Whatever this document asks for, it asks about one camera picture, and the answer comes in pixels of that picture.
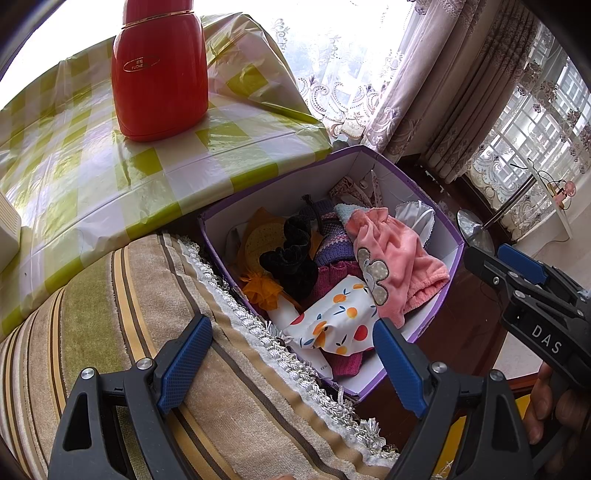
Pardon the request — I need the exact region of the person's right hand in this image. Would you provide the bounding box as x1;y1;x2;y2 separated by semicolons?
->
524;362;591;446

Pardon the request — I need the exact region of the pleated beige curtain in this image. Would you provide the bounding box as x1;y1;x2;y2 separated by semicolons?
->
422;14;559;185

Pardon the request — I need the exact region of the purple knitted sock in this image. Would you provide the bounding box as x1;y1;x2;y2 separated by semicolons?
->
314;212;356;268

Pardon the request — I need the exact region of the striped fringed cushion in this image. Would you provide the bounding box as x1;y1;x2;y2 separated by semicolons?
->
0;233;402;480

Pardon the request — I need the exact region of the yellow crocheted cloth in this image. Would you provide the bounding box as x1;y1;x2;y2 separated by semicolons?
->
238;208;289;273

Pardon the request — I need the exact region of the white ribbed device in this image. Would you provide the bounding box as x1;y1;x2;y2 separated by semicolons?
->
0;191;23;273

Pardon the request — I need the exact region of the magenta knitted sock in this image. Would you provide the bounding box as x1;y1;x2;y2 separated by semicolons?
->
314;261;365;296
325;348;368;380

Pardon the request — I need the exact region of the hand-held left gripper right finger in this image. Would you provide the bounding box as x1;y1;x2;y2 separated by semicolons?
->
372;318;537;480

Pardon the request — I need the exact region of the pink embroidered curtain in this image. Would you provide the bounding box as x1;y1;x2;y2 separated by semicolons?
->
360;0;467;162

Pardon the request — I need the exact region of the orange mesh scrunchie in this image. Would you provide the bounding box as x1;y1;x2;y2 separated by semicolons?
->
240;272;284;308

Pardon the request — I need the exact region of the white lace sheer curtain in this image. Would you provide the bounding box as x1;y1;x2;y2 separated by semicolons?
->
466;51;591;241
270;0;416;139

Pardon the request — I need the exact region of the yellow plastic item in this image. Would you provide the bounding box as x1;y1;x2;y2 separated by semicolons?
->
434;397;532;472

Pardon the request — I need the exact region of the white fruit print cloth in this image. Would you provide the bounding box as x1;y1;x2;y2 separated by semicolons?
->
284;275;379;356

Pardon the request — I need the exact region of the green checked plastic tablecloth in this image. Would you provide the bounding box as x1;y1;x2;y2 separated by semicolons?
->
0;11;333;340

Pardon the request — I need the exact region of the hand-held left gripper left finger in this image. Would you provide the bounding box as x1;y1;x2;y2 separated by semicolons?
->
47;314;214;480

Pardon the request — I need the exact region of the purple cardboard box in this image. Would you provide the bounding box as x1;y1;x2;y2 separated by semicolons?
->
198;144;465;402

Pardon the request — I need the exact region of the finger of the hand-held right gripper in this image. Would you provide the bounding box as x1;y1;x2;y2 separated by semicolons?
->
498;244;587;297
464;246;519;299

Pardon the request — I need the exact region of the pink plush hat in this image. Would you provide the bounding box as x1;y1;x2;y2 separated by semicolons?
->
345;208;451;326

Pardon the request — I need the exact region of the dark grey knitted cloth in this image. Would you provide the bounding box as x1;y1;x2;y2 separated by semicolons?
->
300;195;333;227

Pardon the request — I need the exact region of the round metal disc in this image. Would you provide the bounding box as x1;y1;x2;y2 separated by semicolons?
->
456;175;541;256

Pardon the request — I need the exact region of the black sock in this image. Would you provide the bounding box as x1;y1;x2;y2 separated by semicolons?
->
259;216;319;296

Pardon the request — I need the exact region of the light blue towel cloth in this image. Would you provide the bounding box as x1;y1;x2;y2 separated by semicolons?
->
333;203;370;227

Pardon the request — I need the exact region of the red thermos flask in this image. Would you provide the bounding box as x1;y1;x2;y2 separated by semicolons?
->
111;0;209;142

